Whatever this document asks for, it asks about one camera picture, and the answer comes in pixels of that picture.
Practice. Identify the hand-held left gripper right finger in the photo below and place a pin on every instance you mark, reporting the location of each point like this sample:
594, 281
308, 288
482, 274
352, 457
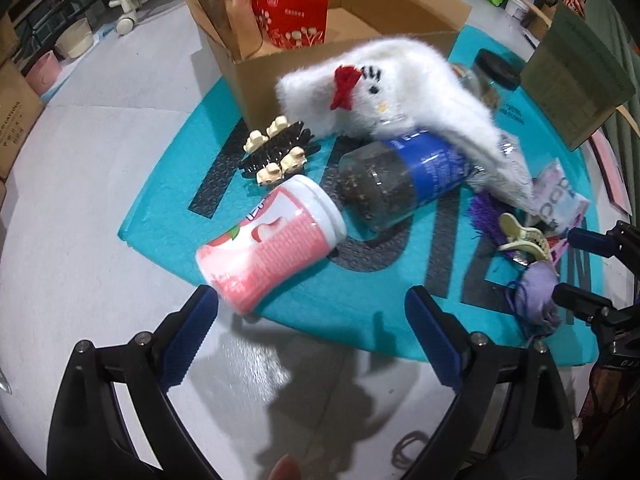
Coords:
440, 345

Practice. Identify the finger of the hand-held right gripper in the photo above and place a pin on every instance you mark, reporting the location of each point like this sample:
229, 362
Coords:
582, 300
592, 241

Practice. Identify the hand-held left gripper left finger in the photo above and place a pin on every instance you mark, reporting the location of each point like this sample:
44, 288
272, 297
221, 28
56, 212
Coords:
187, 340

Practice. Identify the pink tissue pack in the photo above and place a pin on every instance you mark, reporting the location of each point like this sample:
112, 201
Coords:
555, 200

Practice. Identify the pink white cup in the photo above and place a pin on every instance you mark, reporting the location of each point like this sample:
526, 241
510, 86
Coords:
265, 250

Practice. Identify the white fluffy plush toy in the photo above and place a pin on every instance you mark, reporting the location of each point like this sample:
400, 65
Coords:
410, 85

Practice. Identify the brown cardboard box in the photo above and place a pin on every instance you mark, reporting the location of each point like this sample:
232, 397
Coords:
260, 85

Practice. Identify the person's left hand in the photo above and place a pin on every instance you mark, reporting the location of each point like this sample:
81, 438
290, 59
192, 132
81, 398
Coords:
285, 469

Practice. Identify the purple cloth pouch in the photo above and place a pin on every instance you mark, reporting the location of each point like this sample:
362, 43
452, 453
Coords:
537, 295

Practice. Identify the cream hair claw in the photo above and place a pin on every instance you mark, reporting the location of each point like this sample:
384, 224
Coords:
525, 242

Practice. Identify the pink board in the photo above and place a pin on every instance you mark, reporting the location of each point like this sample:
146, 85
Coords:
612, 170

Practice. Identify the teal mat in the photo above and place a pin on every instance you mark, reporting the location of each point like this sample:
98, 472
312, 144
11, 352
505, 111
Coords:
400, 270

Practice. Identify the white plastic packet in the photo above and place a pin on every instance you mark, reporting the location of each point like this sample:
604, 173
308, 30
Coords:
515, 180

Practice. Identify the purple fringe trinket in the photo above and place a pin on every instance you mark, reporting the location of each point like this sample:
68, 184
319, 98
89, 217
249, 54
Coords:
485, 217

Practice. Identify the green cardboard box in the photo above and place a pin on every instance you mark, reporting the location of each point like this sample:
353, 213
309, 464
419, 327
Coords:
575, 70

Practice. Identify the glass jar with black lid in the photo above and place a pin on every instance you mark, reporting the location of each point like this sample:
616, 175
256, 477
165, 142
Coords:
495, 70

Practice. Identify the black hair claw with bears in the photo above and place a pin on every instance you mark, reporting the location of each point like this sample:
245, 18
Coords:
280, 152

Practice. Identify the printed cardboard carton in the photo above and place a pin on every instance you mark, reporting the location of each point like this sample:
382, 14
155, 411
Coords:
17, 110

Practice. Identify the pink bowl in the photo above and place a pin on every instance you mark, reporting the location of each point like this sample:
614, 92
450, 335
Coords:
42, 72

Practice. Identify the beige bowl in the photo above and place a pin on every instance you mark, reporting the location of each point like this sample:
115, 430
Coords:
75, 40

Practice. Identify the brown paper bag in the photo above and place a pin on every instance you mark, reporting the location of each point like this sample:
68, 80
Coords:
230, 5

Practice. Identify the plain cardboard carton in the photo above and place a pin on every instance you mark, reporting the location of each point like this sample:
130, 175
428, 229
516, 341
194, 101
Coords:
7, 40

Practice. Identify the red printed pouch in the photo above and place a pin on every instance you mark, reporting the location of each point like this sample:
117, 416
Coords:
295, 5

